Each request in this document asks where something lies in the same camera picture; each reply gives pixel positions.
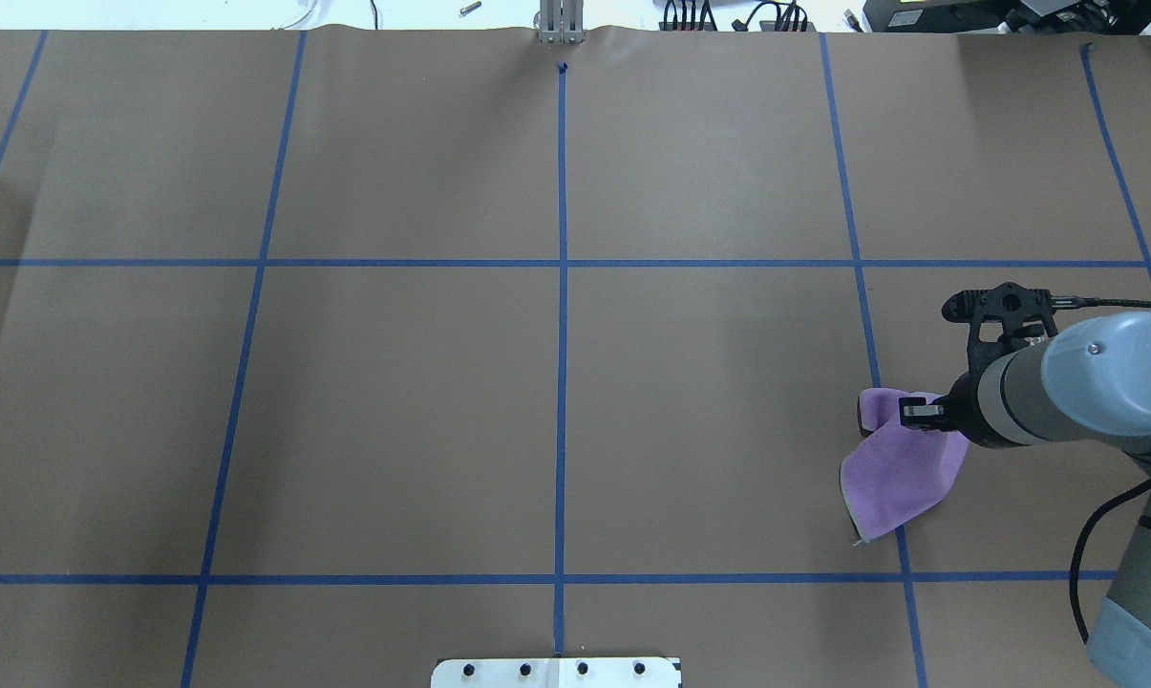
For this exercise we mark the aluminium frame post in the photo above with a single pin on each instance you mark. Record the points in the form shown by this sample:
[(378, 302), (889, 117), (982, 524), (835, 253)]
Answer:
[(560, 22)]

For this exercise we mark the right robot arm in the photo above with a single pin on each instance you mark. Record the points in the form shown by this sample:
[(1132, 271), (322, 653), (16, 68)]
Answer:
[(1035, 384)]

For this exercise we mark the purple cloth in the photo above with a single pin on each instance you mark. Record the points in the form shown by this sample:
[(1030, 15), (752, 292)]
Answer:
[(896, 473)]

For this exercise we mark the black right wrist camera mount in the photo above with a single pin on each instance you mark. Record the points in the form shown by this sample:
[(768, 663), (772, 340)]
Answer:
[(1005, 319)]

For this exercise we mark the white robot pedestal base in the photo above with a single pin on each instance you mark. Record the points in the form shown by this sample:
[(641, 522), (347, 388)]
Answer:
[(596, 671)]

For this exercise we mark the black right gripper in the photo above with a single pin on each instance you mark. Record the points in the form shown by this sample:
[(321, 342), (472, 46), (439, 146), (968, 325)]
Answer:
[(960, 404)]

